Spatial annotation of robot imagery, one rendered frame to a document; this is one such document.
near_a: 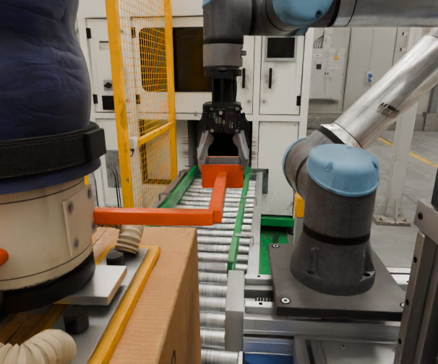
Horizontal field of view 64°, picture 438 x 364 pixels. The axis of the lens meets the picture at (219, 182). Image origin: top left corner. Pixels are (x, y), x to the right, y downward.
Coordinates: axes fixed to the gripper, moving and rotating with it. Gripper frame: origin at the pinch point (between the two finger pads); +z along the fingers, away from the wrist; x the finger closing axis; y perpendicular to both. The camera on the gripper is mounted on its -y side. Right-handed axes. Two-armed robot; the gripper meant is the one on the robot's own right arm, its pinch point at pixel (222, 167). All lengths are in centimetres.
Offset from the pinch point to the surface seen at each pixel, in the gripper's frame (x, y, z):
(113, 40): -61, -113, -35
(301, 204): 24, -38, 23
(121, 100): -59, -113, -6
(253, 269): 10, -60, 61
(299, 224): 24, -39, 30
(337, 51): 234, -840, -70
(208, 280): -9, -61, 67
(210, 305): -7, -43, 67
